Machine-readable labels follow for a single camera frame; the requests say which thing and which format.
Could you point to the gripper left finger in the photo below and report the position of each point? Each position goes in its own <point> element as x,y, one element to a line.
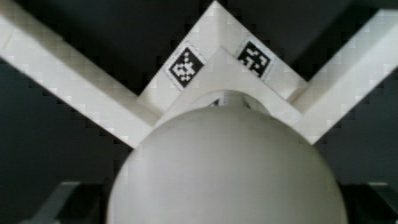
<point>73,205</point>

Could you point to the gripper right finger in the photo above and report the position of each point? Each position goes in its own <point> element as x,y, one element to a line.
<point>372,203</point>

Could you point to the white lamp bulb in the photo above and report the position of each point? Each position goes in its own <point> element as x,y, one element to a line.
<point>226,170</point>

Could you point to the white lamp base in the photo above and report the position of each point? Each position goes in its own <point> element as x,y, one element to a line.
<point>223,62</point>

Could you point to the white right wall block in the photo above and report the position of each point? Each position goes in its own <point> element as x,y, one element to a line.
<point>349,76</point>

